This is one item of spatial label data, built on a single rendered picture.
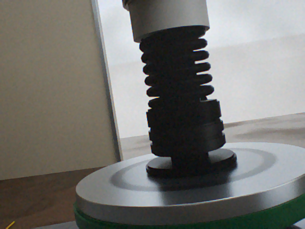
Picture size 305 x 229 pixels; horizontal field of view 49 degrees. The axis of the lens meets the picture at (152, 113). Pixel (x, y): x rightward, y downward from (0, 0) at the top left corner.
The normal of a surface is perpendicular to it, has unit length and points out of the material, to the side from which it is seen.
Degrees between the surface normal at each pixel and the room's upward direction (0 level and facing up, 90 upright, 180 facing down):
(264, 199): 90
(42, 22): 90
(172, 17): 90
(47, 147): 90
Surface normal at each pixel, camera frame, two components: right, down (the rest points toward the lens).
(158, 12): -0.33, 0.10
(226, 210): 0.05, 0.04
